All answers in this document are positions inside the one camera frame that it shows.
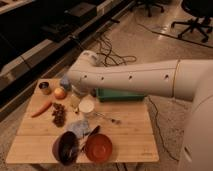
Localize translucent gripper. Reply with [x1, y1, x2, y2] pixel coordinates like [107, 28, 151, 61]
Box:
[70, 87, 88, 109]

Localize red yellow apple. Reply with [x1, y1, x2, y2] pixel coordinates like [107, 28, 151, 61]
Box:
[54, 87, 67, 100]

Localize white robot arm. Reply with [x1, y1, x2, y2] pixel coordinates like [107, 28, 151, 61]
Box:
[67, 50, 213, 171]

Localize dark purple bowl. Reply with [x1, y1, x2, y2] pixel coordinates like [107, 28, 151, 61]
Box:
[52, 131, 79, 166]

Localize red bowl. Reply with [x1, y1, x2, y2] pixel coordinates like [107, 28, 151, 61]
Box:
[84, 134, 113, 163]

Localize white cup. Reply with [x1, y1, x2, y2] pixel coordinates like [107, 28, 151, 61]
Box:
[78, 99, 95, 116]

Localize blue sponge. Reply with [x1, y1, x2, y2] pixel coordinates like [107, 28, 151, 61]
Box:
[60, 77, 71, 91]

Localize dark grape bunch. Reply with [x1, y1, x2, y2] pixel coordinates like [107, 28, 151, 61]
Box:
[52, 103, 66, 127]

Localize green tray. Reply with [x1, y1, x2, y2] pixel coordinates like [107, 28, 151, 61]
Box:
[96, 88, 144, 102]

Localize crumpled blue cloth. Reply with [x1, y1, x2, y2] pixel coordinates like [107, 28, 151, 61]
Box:
[67, 120, 90, 139]

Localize tin can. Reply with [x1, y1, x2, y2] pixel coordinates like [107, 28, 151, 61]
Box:
[39, 82, 51, 95]

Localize wooden table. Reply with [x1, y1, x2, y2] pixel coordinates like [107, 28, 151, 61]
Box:
[5, 77, 160, 165]

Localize black office chair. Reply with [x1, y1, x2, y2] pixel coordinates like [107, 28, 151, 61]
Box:
[171, 0, 213, 43]

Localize black handled knife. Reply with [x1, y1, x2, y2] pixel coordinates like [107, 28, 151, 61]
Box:
[80, 125, 100, 152]

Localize black floor cables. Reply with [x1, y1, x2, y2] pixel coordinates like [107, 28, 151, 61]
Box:
[71, 33, 138, 68]

